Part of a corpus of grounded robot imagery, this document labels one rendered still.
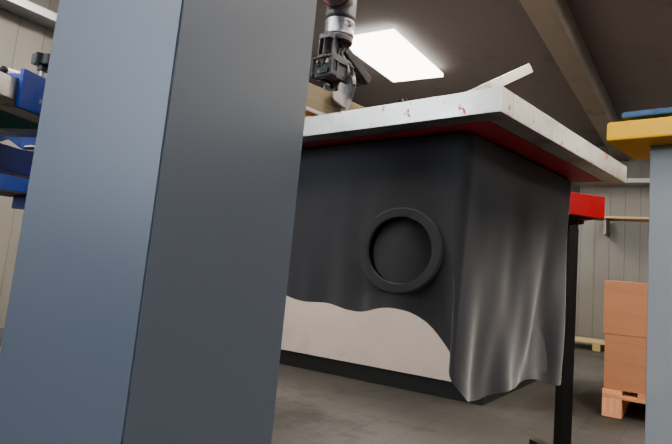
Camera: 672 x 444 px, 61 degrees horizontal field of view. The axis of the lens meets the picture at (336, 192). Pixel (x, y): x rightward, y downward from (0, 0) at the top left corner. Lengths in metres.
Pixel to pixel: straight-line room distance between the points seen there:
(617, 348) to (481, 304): 3.08
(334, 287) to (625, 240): 8.50
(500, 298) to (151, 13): 0.75
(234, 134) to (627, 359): 3.68
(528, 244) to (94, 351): 0.83
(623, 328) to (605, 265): 5.45
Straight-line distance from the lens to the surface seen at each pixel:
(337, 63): 1.43
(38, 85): 1.19
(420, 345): 3.87
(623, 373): 4.06
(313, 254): 1.13
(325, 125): 1.05
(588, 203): 2.48
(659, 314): 0.90
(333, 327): 4.17
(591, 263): 9.49
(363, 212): 1.05
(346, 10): 1.49
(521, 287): 1.12
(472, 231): 0.95
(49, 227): 0.57
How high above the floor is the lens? 0.71
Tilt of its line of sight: 8 degrees up
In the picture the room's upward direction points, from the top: 5 degrees clockwise
